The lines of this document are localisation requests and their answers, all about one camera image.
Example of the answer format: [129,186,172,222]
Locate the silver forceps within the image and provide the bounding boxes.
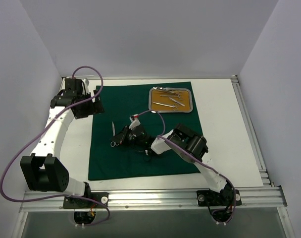
[157,87,179,97]

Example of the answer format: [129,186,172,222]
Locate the metal tray yellow liner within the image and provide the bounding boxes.
[149,86,193,113]

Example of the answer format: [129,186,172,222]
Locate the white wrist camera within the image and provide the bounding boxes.
[82,78,90,94]
[129,114,141,130]

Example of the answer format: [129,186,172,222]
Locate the front aluminium rail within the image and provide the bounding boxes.
[19,187,288,213]

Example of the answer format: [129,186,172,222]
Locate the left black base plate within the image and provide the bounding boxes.
[62,192,109,209]

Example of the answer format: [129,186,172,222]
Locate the silver surgical scissors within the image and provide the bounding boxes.
[110,122,119,147]

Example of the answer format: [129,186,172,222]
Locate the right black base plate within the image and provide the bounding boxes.
[197,189,234,207]

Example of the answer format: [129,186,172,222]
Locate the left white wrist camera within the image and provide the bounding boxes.
[82,78,90,94]

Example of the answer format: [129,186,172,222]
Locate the silver needle holder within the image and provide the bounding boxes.
[165,92,183,101]

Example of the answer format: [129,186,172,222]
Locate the green surgical cloth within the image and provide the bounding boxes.
[88,84,202,181]

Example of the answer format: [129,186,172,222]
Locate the back aluminium rail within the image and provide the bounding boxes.
[62,75,237,81]

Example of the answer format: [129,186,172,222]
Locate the right aluminium rail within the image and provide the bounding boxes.
[231,75,274,187]

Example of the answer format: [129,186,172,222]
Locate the aluminium rail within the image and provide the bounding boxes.
[19,187,288,213]
[231,75,274,187]
[62,75,237,81]

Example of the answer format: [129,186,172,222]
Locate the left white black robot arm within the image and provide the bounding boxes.
[20,78,104,208]

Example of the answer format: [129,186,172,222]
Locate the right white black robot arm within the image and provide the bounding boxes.
[110,123,235,205]

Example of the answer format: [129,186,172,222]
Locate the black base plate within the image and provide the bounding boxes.
[62,192,109,209]
[197,189,234,207]

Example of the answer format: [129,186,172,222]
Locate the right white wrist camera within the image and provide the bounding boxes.
[129,114,141,130]

